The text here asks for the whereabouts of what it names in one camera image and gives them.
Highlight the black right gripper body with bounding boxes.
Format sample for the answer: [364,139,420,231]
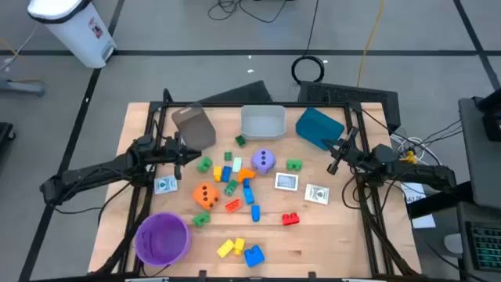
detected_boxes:
[331,127,369,175]

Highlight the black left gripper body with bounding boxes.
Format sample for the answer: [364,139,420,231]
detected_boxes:
[156,132,185,180]

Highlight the teal playing card box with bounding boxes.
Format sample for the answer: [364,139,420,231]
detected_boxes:
[153,175,179,196]

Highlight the orange foam dice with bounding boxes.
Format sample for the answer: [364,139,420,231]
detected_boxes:
[193,182,221,211]

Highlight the green eight-stud brick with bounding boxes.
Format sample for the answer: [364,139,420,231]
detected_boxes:
[223,179,239,197]

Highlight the grey card box white border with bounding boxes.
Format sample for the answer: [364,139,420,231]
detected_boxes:
[274,172,300,192]

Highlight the orange stud block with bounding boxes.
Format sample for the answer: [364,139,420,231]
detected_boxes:
[236,168,257,184]

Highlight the red two-stud block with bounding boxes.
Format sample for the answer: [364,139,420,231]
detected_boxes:
[281,212,301,227]

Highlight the teal plastic bin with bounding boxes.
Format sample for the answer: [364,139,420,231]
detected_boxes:
[295,107,346,151]

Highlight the smoky translucent plastic bin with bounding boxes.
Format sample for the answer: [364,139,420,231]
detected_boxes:
[171,102,217,152]

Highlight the white card packet right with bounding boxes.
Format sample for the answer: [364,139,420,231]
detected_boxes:
[304,183,330,206]

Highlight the red-orange flat studded brick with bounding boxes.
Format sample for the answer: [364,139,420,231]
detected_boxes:
[225,198,243,214]

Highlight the purple foam dice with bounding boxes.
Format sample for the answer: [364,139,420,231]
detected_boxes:
[250,147,277,176]

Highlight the white paper sheet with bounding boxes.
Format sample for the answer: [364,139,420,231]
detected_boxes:
[399,182,437,230]

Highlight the light grey plastic bin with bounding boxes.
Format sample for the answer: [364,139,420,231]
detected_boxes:
[240,104,287,141]

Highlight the black flat panel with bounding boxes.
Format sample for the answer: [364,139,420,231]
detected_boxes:
[197,80,275,103]

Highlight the purple plastic bucket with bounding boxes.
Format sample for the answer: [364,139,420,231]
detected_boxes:
[134,211,192,268]

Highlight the yellow flat studded brick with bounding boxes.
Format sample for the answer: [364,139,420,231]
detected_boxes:
[216,239,236,259]

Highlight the big blue two-stud block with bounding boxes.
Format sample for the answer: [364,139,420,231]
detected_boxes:
[243,244,266,269]

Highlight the grey desk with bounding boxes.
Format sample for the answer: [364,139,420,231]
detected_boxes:
[456,96,501,282]

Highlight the white computer mouse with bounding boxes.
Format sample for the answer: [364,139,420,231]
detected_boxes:
[443,233,464,255]

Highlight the black desk device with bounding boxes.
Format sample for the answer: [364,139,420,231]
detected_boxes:
[471,88,501,143]

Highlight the white pedal trash bin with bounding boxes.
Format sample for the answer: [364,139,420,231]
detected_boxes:
[27,0,117,70]

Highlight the backlit black keyboard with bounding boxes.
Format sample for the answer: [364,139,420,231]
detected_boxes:
[464,221,501,273]

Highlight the white cable bundle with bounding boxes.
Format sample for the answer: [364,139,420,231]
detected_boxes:
[389,132,426,168]

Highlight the yellow cable connector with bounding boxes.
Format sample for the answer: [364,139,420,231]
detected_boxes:
[399,150,419,165]

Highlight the black aluminium table frame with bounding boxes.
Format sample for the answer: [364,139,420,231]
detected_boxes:
[92,89,424,280]

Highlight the black coiled cable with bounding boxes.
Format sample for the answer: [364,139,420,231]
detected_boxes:
[290,0,326,85]

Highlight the yellow cable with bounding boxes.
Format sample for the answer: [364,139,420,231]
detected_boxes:
[356,0,387,88]

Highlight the black tangled floor cable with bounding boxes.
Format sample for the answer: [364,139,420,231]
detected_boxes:
[207,0,293,24]

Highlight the white floor cable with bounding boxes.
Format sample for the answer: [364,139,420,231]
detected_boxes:
[0,23,40,74]

